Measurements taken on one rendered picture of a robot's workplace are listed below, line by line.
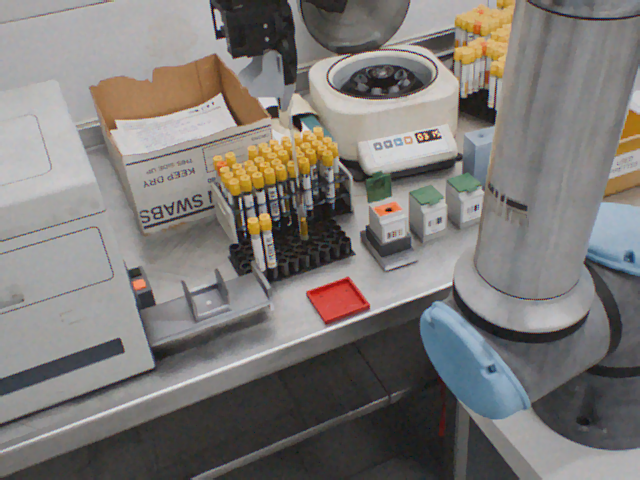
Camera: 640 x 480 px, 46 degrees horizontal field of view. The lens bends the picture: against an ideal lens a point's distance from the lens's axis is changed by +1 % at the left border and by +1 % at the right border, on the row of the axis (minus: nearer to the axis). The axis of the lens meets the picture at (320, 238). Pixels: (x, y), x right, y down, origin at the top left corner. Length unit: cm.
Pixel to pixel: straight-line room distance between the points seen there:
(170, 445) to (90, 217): 94
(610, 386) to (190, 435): 109
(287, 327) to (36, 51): 71
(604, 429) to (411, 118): 66
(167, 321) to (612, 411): 55
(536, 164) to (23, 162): 56
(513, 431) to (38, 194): 56
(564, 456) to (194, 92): 94
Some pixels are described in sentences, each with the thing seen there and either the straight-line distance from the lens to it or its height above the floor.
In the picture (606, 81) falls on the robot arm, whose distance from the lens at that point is 50.
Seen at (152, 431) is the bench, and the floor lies 27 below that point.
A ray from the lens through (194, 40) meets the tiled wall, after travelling 148.
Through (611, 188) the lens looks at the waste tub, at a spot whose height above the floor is 89.
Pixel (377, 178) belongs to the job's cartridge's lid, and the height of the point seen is 99.
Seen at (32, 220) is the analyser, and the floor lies 114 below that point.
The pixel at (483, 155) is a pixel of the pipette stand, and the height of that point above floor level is 95.
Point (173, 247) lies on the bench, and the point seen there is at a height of 87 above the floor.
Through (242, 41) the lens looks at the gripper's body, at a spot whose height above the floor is 124.
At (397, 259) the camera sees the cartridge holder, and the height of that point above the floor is 89.
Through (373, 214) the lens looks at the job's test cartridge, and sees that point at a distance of 108.
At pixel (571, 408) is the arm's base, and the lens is 83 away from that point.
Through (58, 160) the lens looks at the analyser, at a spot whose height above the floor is 118.
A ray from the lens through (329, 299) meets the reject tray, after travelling 104.
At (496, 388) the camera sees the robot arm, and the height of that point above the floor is 110.
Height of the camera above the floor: 158
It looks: 38 degrees down
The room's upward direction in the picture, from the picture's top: 6 degrees counter-clockwise
